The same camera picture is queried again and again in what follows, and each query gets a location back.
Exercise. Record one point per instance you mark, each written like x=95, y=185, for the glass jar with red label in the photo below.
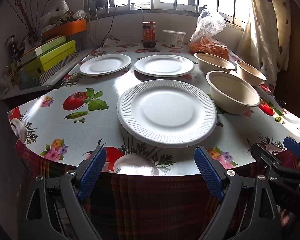
x=149, y=33

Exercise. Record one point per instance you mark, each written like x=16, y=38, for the red plaid cloth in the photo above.
x=152, y=205

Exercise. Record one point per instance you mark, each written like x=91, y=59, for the beige paper bowl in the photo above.
x=212, y=61
x=250, y=73
x=230, y=92

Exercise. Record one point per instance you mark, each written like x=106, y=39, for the flat white and green box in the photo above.
x=43, y=46

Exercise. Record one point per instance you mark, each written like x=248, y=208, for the dark glass bottle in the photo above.
x=11, y=43

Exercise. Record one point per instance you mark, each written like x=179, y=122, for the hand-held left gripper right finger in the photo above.
x=208, y=172

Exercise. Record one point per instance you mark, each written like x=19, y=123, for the lime green box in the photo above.
x=52, y=57

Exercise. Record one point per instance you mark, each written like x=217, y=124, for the brown wooden cabinet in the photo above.
x=295, y=55

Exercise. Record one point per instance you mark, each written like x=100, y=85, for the white plastic bags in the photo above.
x=55, y=12

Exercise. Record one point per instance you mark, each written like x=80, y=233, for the clear plastic bag of oranges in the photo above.
x=207, y=37

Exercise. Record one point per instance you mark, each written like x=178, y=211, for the white plastic tub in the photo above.
x=173, y=38

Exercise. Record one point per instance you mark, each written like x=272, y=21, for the white foam plate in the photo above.
x=163, y=65
x=167, y=113
x=105, y=63

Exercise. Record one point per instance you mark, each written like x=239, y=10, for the small black bottle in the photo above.
x=111, y=2

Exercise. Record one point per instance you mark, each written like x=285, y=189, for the cream patterned curtain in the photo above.
x=265, y=30

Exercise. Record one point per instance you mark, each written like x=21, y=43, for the vegetable print vinyl tablecloth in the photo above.
x=65, y=130

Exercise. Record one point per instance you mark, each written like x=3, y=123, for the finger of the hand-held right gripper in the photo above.
x=265, y=158
x=293, y=146

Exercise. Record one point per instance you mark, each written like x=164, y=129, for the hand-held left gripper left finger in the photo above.
x=92, y=172

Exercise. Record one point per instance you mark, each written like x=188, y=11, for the red berry branches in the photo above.
x=25, y=7

